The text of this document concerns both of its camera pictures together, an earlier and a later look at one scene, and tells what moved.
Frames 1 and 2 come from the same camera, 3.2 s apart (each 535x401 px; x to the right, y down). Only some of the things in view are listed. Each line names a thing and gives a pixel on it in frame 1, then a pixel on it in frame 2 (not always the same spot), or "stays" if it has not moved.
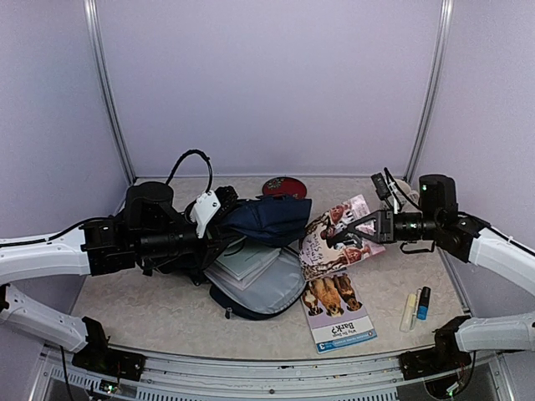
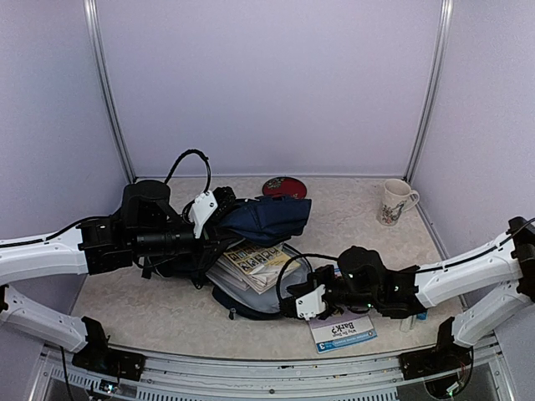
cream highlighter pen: (408, 315) stays
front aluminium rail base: (168, 376) stays
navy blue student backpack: (277, 221) stays
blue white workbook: (333, 312) stays
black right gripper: (384, 231) to (313, 281)
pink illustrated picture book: (318, 258) to (262, 266)
